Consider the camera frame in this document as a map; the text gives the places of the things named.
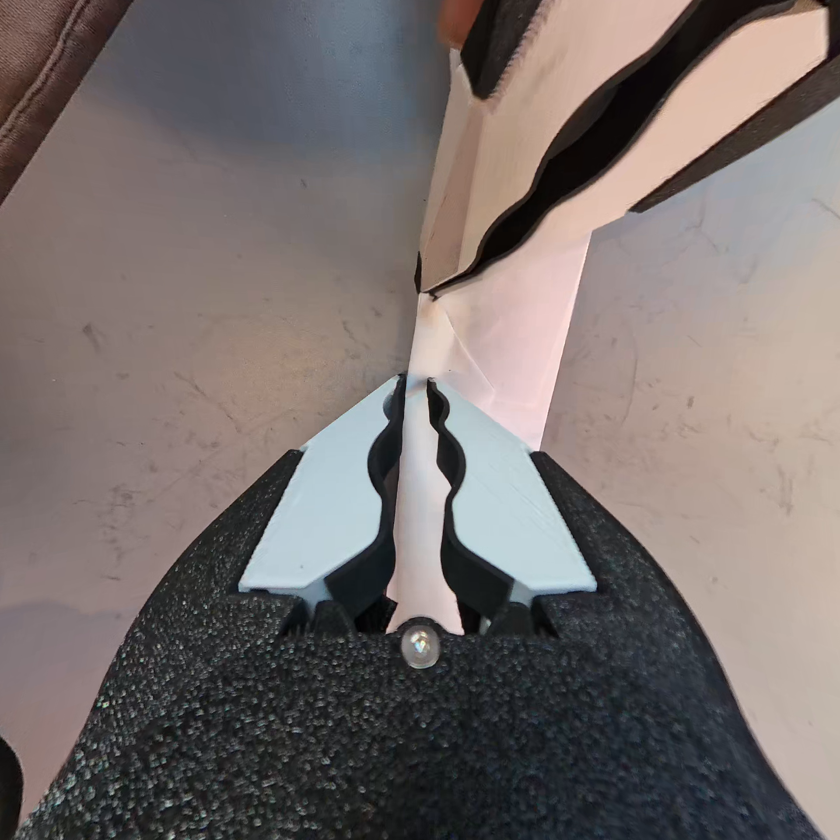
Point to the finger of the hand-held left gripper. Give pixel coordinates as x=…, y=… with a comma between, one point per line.
x=525, y=118
x=722, y=105

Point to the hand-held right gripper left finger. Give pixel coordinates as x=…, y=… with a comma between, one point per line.
x=315, y=525

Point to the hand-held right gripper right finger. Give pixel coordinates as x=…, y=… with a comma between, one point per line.
x=525, y=525

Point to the white paper sheet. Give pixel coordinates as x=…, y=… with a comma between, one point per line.
x=512, y=328

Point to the grey desk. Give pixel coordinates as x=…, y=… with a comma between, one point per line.
x=197, y=295

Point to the person's left hand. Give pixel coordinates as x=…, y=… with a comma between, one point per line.
x=459, y=19

